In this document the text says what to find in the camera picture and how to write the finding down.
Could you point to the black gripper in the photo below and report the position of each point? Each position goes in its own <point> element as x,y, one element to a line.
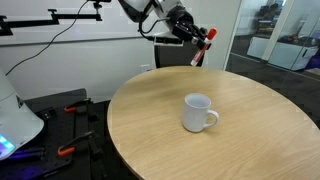
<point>182,26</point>

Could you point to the red marker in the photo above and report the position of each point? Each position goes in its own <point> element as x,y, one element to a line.
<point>200,52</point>

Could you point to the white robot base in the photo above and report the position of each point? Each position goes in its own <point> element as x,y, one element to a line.
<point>18,124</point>

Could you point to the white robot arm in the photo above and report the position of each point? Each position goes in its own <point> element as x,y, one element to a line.
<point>138,11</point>

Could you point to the white mug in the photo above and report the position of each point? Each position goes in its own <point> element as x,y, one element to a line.
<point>196,112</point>

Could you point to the black office chair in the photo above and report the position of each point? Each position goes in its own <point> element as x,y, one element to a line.
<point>170,50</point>

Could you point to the white cabinet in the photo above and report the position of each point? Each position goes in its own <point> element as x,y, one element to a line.
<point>289,56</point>

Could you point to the round wooden table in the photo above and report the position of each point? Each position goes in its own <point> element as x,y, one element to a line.
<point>261,135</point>

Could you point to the black work bench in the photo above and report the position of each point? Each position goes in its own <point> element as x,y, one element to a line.
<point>38,160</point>

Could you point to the upper orange handled clamp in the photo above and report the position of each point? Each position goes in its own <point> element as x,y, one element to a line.
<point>73,107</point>

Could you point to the orange handled clamp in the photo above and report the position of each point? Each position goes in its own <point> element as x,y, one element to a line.
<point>73,107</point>
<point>69,148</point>

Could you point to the lower orange handled clamp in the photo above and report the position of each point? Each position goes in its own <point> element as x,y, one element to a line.
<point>69,148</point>

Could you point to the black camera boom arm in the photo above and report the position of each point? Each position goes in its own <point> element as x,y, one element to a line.
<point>6,27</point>

